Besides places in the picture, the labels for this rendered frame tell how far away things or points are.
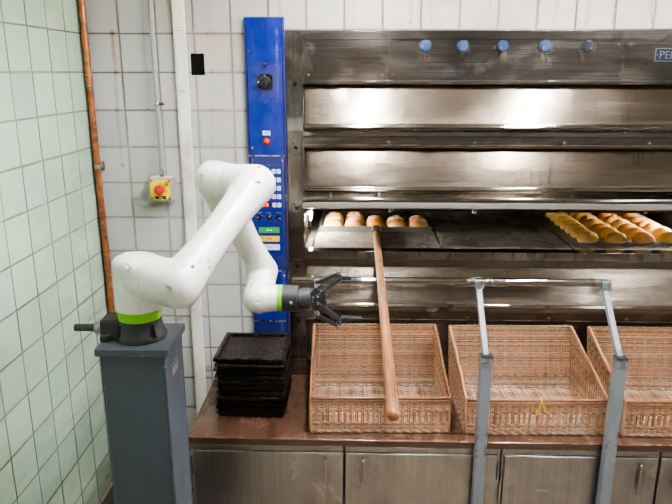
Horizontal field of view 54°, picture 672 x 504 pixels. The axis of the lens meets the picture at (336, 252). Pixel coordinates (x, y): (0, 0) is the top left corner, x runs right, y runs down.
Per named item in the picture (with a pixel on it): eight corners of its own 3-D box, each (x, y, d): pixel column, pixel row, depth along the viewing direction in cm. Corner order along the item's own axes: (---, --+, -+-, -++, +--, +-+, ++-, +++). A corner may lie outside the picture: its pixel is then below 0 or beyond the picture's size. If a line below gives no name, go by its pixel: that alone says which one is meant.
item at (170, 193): (154, 198, 286) (152, 175, 283) (177, 198, 286) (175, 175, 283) (149, 201, 279) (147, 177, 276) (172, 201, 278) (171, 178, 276)
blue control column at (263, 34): (295, 333, 505) (290, 39, 448) (316, 333, 505) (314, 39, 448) (259, 486, 319) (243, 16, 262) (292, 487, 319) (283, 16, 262)
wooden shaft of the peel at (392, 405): (399, 423, 150) (400, 411, 149) (386, 423, 150) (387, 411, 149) (379, 235, 315) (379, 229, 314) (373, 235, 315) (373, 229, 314)
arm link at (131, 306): (145, 330, 180) (139, 263, 175) (106, 319, 188) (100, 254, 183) (179, 315, 191) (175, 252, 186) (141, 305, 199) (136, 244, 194)
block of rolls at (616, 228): (542, 216, 359) (543, 206, 357) (631, 216, 357) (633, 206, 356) (579, 244, 300) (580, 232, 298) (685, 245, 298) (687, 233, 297)
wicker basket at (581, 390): (443, 379, 302) (446, 323, 294) (567, 380, 301) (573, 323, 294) (462, 436, 255) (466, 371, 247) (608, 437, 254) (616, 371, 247)
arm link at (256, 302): (242, 319, 228) (238, 298, 221) (246, 292, 237) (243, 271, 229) (282, 320, 228) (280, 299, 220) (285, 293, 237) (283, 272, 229)
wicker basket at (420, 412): (312, 378, 303) (311, 321, 296) (434, 378, 303) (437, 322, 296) (307, 434, 256) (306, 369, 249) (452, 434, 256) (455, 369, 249)
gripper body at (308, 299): (300, 283, 230) (326, 283, 230) (300, 306, 232) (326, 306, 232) (298, 290, 223) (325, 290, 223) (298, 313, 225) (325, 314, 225)
